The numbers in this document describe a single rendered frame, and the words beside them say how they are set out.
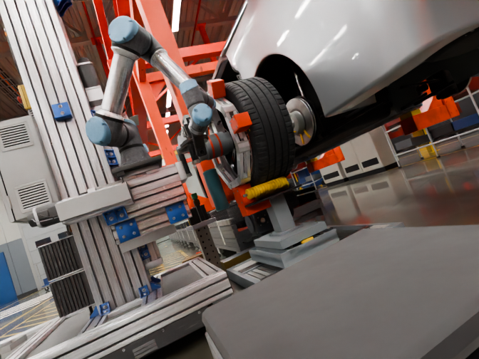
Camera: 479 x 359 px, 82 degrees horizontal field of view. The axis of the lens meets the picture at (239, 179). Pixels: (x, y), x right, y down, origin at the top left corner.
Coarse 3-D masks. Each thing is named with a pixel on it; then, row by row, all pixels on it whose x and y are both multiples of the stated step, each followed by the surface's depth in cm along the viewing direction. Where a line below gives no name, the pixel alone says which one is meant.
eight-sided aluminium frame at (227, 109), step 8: (216, 104) 149; (224, 104) 150; (232, 104) 144; (224, 112) 141; (232, 112) 142; (232, 136) 142; (240, 136) 144; (240, 144) 140; (248, 144) 141; (240, 152) 141; (248, 152) 143; (216, 160) 187; (240, 160) 144; (248, 160) 146; (216, 168) 186; (224, 168) 186; (240, 168) 147; (248, 168) 149; (224, 176) 178; (232, 176) 178; (240, 176) 150; (248, 176) 152; (232, 184) 167; (240, 184) 167
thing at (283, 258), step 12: (312, 240) 147; (324, 240) 149; (336, 240) 152; (252, 252) 180; (264, 252) 160; (276, 252) 158; (288, 252) 142; (300, 252) 144; (312, 252) 146; (276, 264) 149; (288, 264) 141
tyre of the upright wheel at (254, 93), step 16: (240, 80) 156; (256, 80) 153; (240, 96) 142; (256, 96) 144; (272, 96) 146; (240, 112) 144; (256, 112) 139; (272, 112) 142; (288, 112) 145; (256, 128) 138; (272, 128) 141; (288, 128) 144; (256, 144) 140; (272, 144) 142; (288, 144) 147; (224, 160) 194; (256, 160) 145; (272, 160) 146; (288, 160) 152; (256, 176) 152; (272, 176) 156
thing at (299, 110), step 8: (288, 104) 191; (296, 104) 183; (304, 104) 175; (296, 112) 184; (304, 112) 177; (312, 112) 174; (296, 120) 181; (304, 120) 180; (312, 120) 174; (296, 128) 184; (304, 128) 183; (312, 128) 176; (296, 136) 194; (304, 136) 186; (312, 136) 179; (304, 144) 188
